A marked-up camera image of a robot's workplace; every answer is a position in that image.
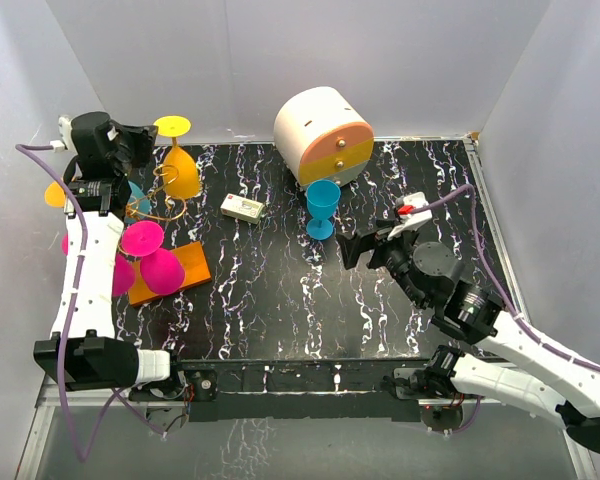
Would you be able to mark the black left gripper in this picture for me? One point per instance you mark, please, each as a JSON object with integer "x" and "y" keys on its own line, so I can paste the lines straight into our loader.
{"x": 144, "y": 137}

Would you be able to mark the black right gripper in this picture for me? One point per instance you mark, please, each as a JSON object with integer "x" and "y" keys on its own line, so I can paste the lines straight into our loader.
{"x": 352, "y": 248}

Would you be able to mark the yellow wine glass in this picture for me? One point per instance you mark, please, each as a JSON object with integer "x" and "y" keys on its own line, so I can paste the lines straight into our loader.
{"x": 179, "y": 170}
{"x": 55, "y": 196}

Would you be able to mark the blue wine glass front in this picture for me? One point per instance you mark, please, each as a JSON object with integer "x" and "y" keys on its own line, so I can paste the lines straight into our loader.
{"x": 323, "y": 197}

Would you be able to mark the blue wine glass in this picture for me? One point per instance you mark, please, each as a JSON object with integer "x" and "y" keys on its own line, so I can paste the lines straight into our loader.
{"x": 138, "y": 206}
{"x": 323, "y": 197}

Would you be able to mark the pink wine glass front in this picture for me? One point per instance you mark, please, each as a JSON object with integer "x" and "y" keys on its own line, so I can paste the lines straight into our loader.
{"x": 160, "y": 268}

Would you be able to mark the pink wine glass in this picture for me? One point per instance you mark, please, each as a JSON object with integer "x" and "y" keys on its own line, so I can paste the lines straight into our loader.
{"x": 160, "y": 268}
{"x": 123, "y": 277}

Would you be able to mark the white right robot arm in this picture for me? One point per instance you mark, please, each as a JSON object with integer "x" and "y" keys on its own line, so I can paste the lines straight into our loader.
{"x": 543, "y": 381}

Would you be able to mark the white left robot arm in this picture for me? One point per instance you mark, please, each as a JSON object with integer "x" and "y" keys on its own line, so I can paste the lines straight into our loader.
{"x": 83, "y": 352}

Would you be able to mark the blue wine glass back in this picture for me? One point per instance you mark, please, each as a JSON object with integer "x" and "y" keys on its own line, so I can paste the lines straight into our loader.
{"x": 138, "y": 206}

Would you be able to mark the orange wooden rack base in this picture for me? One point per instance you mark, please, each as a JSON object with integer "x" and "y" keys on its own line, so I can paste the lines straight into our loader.
{"x": 197, "y": 272}

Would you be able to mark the pink wine glass left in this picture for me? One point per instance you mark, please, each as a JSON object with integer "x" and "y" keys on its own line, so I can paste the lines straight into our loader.
{"x": 123, "y": 277}

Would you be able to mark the white round drawer cabinet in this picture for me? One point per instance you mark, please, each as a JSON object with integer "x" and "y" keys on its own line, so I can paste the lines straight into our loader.
{"x": 321, "y": 136}

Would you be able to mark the small white cardboard box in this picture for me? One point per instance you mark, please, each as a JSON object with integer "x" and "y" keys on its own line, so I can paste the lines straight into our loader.
{"x": 241, "y": 208}

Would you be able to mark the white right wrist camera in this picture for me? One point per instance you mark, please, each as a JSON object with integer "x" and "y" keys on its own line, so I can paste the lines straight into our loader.
{"x": 407, "y": 219}

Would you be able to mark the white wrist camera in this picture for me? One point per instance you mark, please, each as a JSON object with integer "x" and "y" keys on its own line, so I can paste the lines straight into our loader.
{"x": 65, "y": 141}
{"x": 407, "y": 219}

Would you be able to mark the gold wire glass rack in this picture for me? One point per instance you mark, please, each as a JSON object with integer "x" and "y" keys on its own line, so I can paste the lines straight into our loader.
{"x": 175, "y": 207}

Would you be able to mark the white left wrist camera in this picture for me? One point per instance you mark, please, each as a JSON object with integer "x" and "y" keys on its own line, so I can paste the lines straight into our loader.
{"x": 65, "y": 141}

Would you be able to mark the black front mounting rail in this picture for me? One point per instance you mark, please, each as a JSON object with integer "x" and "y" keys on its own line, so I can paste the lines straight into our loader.
{"x": 232, "y": 389}

